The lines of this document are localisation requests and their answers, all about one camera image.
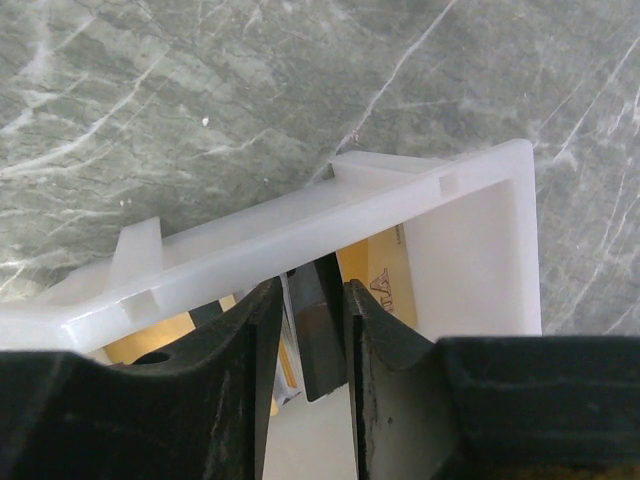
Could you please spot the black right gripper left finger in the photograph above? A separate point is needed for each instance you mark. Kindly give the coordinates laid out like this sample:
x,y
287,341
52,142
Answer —
x,y
197,408

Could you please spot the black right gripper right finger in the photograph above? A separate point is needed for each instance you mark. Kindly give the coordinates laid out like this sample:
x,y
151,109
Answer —
x,y
529,407

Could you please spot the black VIP card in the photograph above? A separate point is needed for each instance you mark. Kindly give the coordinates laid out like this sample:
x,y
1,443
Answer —
x,y
316,295

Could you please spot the gold striped card in bin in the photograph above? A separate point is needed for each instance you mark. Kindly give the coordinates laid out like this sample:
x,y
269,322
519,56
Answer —
x,y
132,347

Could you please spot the white cards stack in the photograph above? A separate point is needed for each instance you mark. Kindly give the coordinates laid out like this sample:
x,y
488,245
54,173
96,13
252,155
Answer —
x,y
289,379

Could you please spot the white plastic card bin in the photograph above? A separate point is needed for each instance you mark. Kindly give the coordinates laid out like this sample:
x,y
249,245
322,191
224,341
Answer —
x,y
471,238

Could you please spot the gold VIP card in bin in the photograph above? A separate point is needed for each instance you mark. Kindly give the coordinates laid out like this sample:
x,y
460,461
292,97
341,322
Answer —
x,y
381,264

